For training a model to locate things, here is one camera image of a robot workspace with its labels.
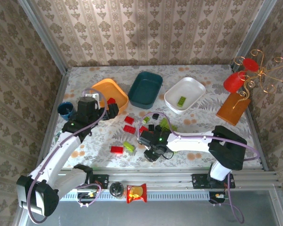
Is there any orange plastic container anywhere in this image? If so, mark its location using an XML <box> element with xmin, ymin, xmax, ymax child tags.
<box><xmin>89</xmin><ymin>78</ymin><xmax>129</xmax><ymax>116</ymax></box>

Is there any blue cup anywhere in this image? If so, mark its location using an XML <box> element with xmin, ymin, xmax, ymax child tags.
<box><xmin>57</xmin><ymin>101</ymin><xmax>77</xmax><ymax>122</ymax></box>

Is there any teal plastic container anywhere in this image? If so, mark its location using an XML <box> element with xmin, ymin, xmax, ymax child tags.
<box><xmin>127</xmin><ymin>71</ymin><xmax>163</xmax><ymax>110</ymax></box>

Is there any floral patterned table cover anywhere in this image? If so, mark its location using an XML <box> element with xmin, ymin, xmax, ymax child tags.
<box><xmin>54</xmin><ymin>65</ymin><xmax>261</xmax><ymax>169</ymax></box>

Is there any red snack bag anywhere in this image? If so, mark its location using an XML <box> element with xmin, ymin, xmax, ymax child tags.
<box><xmin>126</xmin><ymin>183</ymin><xmax>148</xmax><ymax>204</ymax></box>

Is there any white plastic container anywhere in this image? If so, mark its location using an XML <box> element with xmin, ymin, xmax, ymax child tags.
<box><xmin>164</xmin><ymin>77</ymin><xmax>207</xmax><ymax>115</ymax></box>

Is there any black round jar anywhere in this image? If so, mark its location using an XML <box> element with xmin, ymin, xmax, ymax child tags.
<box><xmin>109</xmin><ymin>181</ymin><xmax>125</xmax><ymax>200</ymax></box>

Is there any grey metal sheet panel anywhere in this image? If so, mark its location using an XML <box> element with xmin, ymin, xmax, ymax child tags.
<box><xmin>14</xmin><ymin>186</ymin><xmax>283</xmax><ymax>226</ymax></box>

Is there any orange wooden block base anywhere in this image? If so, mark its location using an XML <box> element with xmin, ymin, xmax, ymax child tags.
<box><xmin>216</xmin><ymin>93</ymin><xmax>251</xmax><ymax>127</ymax></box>

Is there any black power connector block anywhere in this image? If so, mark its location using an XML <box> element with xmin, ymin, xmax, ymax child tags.
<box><xmin>78</xmin><ymin>190</ymin><xmax>101</xmax><ymax>201</ymax></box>
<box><xmin>209</xmin><ymin>192</ymin><xmax>227</xmax><ymax>204</ymax></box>

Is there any red plastic wine glass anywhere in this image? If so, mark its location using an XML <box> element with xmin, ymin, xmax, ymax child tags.
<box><xmin>223</xmin><ymin>57</ymin><xmax>260</xmax><ymax>94</ymax></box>

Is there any aluminium side rail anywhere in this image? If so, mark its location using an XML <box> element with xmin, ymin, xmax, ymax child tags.
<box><xmin>246</xmin><ymin>108</ymin><xmax>269</xmax><ymax>171</ymax></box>
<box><xmin>35</xmin><ymin>73</ymin><xmax>69</xmax><ymax>170</ymax></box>

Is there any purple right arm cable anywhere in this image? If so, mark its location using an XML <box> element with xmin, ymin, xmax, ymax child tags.
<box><xmin>138</xmin><ymin>112</ymin><xmax>260</xmax><ymax>224</ymax></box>

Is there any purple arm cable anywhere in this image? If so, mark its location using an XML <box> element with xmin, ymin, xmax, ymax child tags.
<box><xmin>138</xmin><ymin>112</ymin><xmax>260</xmax><ymax>224</ymax></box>
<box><xmin>25</xmin><ymin>88</ymin><xmax>108</xmax><ymax>224</ymax></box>

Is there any long aluminium base rail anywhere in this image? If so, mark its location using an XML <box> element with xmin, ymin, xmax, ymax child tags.
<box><xmin>27</xmin><ymin>168</ymin><xmax>283</xmax><ymax>189</ymax></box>

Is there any white slotted cable duct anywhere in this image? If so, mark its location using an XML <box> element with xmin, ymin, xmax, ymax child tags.
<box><xmin>61</xmin><ymin>190</ymin><xmax>227</xmax><ymax>201</ymax></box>

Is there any aluminium frame post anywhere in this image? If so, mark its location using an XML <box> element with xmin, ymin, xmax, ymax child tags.
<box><xmin>231</xmin><ymin>0</ymin><xmax>278</xmax><ymax>71</ymax></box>
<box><xmin>17</xmin><ymin>0</ymin><xmax>68</xmax><ymax>74</ymax></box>

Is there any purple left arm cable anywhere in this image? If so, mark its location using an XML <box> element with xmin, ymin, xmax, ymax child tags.
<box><xmin>25</xmin><ymin>88</ymin><xmax>108</xmax><ymax>224</ymax></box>

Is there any gold wire ornament stand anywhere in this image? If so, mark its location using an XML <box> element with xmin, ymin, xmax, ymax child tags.
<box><xmin>233</xmin><ymin>49</ymin><xmax>283</xmax><ymax>109</ymax></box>

